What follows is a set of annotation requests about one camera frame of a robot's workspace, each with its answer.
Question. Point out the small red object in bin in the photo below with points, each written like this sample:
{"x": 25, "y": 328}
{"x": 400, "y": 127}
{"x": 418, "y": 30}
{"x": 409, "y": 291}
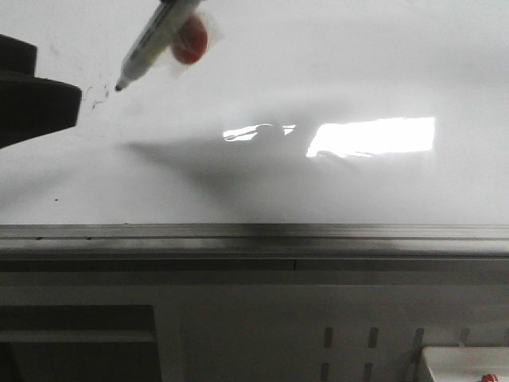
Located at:
{"x": 489, "y": 378}

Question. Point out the white whiteboard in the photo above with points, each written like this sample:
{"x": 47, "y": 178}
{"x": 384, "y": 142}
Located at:
{"x": 330, "y": 112}

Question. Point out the grey metal whiteboard frame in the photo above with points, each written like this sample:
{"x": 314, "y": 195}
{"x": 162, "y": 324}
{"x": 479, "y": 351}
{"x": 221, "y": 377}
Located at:
{"x": 252, "y": 247}

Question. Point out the white whiteboard marker pen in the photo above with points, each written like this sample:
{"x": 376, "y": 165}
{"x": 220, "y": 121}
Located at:
{"x": 163, "y": 25}

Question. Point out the white slotted pegboard panel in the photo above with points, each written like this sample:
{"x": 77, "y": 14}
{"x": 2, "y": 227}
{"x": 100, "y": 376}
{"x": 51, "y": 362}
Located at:
{"x": 320, "y": 333}

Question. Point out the red magnet taped to marker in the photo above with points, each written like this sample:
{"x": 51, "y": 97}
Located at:
{"x": 197, "y": 37}

